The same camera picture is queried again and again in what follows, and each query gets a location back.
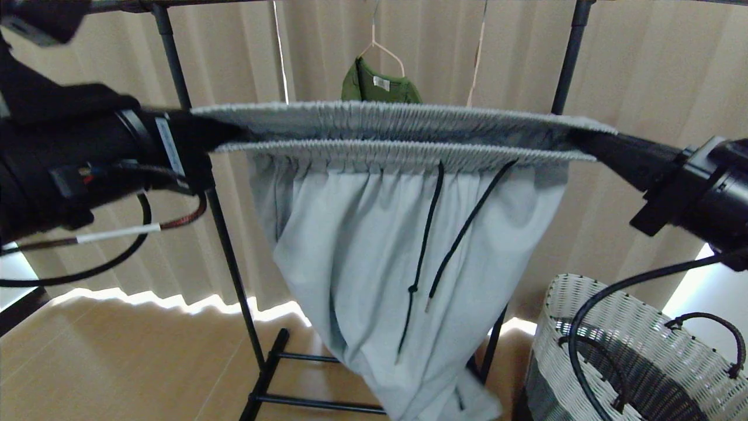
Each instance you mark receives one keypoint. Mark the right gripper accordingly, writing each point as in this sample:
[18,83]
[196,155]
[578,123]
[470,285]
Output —
[719,193]

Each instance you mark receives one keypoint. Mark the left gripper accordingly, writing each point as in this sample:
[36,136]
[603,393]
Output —
[87,158]

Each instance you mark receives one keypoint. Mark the pink clothes hanger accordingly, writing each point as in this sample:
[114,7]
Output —
[476,58]
[385,51]

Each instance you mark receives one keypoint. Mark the green long-sleeved shirt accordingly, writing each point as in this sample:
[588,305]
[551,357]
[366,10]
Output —
[362,88]

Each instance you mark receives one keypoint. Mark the pale grey garment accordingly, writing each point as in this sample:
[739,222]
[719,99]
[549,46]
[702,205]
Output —
[362,245]

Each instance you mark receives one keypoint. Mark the black clothes rack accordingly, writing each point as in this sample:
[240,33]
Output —
[228,245]

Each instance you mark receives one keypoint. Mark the white laundry basket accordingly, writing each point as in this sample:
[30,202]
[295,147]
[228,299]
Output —
[672,362]

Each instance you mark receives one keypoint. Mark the beige curtain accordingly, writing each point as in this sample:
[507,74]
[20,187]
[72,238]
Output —
[643,70]

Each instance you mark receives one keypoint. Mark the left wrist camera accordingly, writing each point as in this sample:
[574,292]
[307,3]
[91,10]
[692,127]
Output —
[35,17]

